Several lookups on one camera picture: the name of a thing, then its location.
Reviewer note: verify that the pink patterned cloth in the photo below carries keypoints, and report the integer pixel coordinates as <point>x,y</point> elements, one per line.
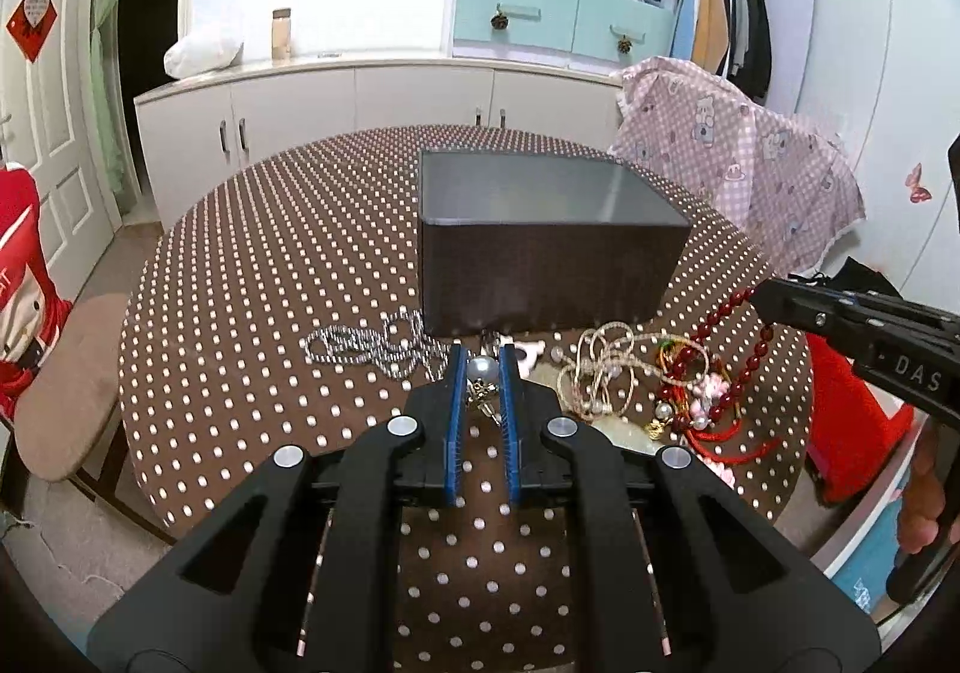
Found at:
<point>720,156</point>

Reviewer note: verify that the person's right hand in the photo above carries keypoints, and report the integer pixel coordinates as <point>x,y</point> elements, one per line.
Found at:
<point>924,493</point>

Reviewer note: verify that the red diamond door decoration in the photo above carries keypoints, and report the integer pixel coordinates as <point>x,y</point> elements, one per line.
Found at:
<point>30,19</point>

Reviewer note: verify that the beige cushioned chair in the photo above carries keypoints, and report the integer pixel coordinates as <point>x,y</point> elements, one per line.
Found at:
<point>75,388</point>

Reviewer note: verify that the hanging clothes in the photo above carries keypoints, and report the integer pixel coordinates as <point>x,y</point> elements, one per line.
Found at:
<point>720,21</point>

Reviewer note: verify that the pink charm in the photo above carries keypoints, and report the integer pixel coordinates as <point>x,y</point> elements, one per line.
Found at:
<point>711,388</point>

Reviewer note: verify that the butterfly wall sticker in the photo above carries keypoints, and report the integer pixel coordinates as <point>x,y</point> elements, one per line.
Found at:
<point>918,184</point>

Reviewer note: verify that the pearl pendant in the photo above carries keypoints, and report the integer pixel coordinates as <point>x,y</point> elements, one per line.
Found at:
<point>480,367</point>

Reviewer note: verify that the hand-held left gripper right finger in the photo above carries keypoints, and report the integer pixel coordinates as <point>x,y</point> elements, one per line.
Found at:
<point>511,433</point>

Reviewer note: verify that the light blue box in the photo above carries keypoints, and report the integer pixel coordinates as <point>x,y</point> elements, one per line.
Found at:
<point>870,560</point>

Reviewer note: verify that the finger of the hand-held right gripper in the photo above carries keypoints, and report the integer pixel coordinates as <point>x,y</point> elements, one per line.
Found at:
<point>787,309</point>
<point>900,305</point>

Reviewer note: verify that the pale jade pendant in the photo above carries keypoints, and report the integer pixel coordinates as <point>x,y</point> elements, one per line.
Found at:
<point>622,437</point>

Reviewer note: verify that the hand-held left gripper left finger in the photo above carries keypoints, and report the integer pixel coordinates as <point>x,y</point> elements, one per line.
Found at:
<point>456,433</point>

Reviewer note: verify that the green curtain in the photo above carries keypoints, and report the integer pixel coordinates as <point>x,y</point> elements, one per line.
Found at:
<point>109,81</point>

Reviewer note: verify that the white door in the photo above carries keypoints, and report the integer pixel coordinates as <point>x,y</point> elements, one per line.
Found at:
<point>52,141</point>

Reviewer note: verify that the turquoise drawer unit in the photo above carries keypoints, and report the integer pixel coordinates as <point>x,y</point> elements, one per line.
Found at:
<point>540,21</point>

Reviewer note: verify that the white pillow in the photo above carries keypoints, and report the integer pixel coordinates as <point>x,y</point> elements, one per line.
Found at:
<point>202,52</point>

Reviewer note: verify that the small white charm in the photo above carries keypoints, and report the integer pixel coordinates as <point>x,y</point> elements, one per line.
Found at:
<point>531,356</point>

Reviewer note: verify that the white low cabinet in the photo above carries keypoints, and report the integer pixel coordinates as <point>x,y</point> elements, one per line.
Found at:
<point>300,111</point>

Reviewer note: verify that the red stool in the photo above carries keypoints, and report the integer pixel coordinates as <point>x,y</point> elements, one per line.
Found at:
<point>855,425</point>

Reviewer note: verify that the dark metal tin box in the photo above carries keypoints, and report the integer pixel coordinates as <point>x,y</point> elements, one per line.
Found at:
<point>540,268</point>

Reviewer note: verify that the beige jar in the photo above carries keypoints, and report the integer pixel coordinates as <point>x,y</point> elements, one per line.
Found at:
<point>282,36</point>

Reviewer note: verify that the red jacket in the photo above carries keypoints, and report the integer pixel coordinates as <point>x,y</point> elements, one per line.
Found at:
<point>22,283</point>

